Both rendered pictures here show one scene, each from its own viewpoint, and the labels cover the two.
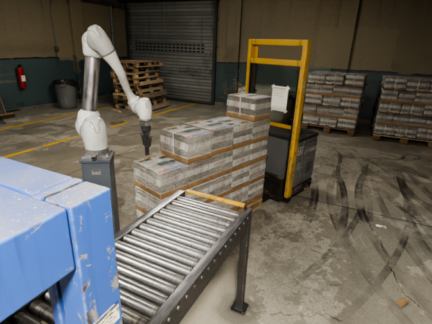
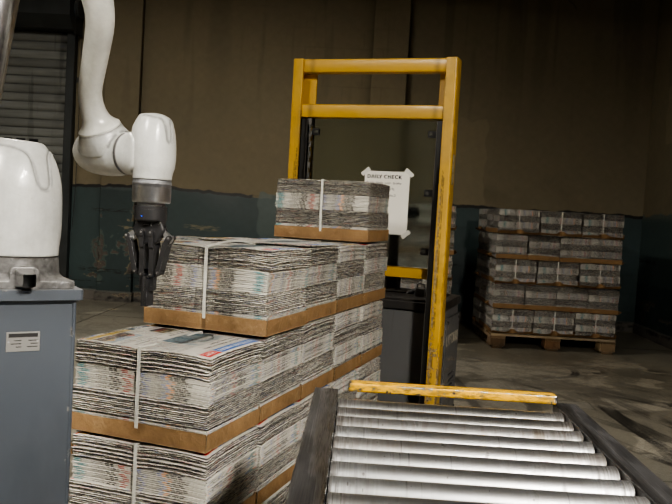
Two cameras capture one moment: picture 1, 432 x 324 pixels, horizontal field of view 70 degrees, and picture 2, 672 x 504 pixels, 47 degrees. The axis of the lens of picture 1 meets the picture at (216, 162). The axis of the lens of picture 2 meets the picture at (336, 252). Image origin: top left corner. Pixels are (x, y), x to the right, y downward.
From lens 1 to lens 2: 1.15 m
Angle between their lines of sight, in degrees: 29
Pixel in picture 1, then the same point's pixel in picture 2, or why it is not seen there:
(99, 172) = (37, 342)
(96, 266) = not seen: outside the picture
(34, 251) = not seen: outside the picture
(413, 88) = (554, 229)
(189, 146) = (270, 279)
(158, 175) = (204, 363)
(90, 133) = (21, 188)
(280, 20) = (239, 92)
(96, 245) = not seen: outside the picture
